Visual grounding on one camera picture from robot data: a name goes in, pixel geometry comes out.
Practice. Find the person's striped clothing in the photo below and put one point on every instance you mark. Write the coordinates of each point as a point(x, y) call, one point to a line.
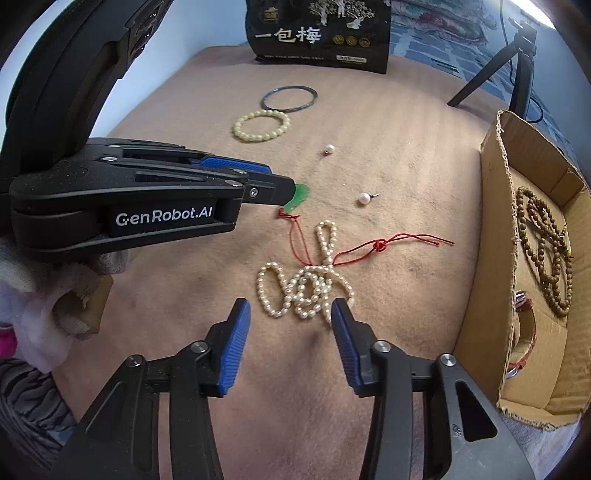
point(32, 406)

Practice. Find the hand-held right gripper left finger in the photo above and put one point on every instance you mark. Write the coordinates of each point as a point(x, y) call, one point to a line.
point(235, 350)

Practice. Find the black snack bag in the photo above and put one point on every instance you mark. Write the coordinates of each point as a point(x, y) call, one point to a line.
point(318, 41)

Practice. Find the black tripod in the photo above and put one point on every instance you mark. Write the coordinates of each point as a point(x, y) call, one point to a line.
point(521, 92)

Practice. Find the person's left forearm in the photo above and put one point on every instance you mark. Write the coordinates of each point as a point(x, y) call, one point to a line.
point(23, 332)

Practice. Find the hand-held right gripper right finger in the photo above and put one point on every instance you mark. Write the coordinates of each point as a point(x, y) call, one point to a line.
point(344, 341)

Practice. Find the blue patterned bed sheet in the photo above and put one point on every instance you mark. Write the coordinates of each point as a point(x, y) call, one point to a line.
point(429, 60)

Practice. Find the pearl stud earring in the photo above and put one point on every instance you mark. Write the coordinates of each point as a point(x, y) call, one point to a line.
point(329, 149)
point(365, 199)

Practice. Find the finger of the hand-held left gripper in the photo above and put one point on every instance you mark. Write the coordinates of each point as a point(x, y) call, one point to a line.
point(272, 190)
point(231, 165)

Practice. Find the brown wide bangle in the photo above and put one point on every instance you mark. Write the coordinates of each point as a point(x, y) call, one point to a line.
point(531, 341)

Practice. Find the cardboard box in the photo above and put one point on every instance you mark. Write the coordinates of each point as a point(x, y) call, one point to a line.
point(489, 277)

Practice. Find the person's left hand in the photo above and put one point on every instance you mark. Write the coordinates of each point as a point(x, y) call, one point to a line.
point(46, 281)

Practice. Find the floral quilt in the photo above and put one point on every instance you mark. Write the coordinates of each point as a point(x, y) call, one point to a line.
point(438, 14)

